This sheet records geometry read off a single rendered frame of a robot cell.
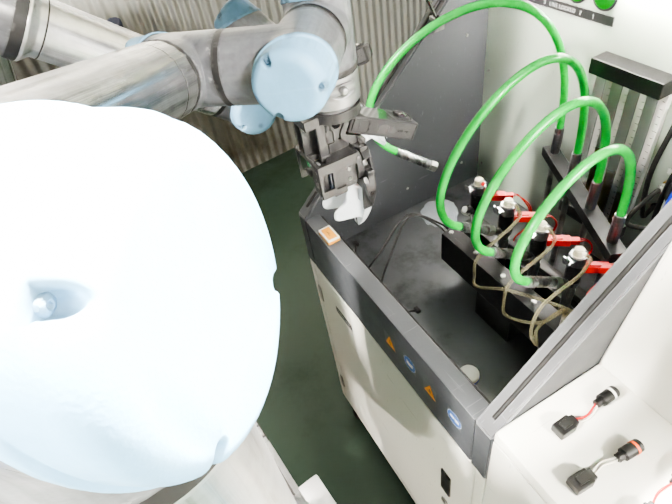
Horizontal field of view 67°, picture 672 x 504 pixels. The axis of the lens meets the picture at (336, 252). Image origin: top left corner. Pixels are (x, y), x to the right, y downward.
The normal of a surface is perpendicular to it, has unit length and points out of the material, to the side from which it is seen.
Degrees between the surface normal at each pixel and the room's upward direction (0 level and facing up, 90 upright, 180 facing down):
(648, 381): 76
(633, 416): 0
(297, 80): 90
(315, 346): 0
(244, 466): 90
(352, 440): 0
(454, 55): 90
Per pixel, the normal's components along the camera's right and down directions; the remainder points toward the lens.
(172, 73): 0.87, -0.31
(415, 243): -0.14, -0.71
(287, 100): -0.16, 0.71
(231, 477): 0.89, 0.22
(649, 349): -0.87, 0.25
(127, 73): 0.62, -0.61
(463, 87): 0.48, 0.56
